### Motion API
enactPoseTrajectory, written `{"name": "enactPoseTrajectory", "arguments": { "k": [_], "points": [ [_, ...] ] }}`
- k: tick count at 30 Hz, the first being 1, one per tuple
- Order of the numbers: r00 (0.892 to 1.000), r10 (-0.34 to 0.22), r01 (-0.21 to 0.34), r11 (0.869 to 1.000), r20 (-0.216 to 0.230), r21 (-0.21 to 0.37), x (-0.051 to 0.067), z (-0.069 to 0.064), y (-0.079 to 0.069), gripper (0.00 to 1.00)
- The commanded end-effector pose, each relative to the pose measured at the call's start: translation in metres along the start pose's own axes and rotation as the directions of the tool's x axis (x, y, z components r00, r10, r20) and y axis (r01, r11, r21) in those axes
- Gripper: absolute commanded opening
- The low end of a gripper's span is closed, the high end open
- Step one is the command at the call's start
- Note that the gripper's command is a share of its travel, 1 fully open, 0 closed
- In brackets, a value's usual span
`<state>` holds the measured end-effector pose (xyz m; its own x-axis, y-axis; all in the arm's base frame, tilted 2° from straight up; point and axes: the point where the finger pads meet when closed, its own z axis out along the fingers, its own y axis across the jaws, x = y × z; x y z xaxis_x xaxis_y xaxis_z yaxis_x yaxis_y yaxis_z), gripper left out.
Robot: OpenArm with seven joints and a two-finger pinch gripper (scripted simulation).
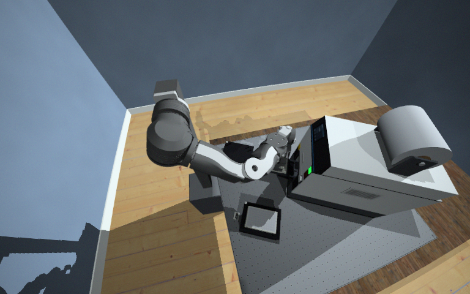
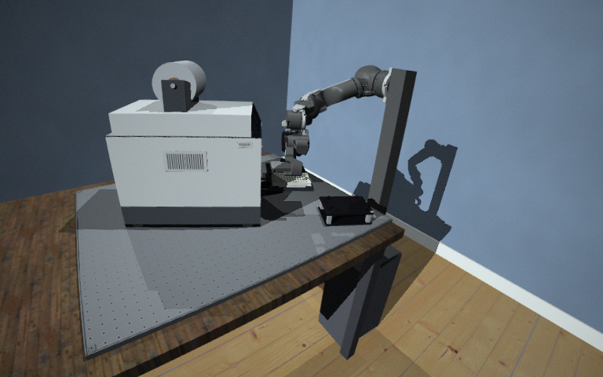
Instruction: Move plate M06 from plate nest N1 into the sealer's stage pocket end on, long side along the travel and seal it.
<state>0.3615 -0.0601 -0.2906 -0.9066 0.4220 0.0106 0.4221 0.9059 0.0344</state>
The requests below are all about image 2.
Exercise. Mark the grey cylinder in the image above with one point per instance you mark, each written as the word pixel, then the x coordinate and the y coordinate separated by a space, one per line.
pixel 192 73

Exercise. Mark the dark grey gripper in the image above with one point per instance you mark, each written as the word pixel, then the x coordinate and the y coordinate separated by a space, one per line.
pixel 295 144

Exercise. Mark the black rectangular frame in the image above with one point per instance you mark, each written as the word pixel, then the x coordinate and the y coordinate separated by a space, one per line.
pixel 269 172
pixel 355 209

